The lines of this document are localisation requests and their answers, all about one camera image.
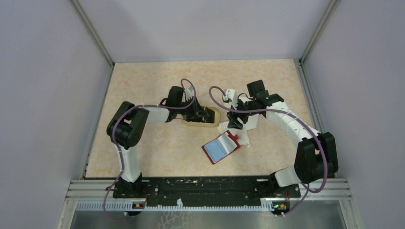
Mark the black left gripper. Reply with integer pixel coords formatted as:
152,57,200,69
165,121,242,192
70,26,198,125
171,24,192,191
176,96,209,119

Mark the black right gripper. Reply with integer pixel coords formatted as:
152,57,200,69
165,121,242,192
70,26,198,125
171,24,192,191
227,96,257,129

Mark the red leather card holder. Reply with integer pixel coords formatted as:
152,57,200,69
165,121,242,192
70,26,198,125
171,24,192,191
201,130,241,165

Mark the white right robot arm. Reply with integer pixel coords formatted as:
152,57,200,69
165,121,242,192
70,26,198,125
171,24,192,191
223,80,339,197

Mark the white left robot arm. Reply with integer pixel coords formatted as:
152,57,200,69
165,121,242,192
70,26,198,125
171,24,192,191
107,86,215,198

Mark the white cloth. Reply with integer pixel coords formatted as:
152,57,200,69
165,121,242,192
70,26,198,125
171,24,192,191
217,114,259,148

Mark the beige plastic tray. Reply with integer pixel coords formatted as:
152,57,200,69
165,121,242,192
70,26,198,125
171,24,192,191
182,106,220,127

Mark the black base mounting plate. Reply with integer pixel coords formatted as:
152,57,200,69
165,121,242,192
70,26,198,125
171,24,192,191
112,176,301,207

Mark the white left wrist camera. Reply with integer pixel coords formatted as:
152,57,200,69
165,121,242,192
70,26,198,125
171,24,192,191
184,86,195,101

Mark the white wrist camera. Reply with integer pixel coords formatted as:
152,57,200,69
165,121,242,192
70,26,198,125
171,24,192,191
184,86,195,101
222,89,238,108

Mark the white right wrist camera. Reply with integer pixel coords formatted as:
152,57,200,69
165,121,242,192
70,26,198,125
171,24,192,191
222,89,238,108

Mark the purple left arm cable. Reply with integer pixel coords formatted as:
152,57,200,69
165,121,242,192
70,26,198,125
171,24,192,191
103,78,197,222

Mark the aluminium frame rail right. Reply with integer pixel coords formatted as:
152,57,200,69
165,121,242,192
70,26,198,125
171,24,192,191
299,0,340,65

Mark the aluminium frame rail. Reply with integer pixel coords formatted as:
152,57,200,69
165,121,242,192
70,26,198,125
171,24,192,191
65,178,353,200
299,0,340,65
69,0,115,67

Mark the white slotted cable duct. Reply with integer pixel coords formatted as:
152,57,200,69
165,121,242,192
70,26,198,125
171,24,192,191
76,199,287,212

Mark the aluminium front frame rail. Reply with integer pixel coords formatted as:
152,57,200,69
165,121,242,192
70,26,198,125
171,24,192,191
65,178,353,200

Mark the aluminium frame rail left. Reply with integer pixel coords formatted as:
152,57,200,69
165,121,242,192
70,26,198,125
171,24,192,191
69,0,115,67

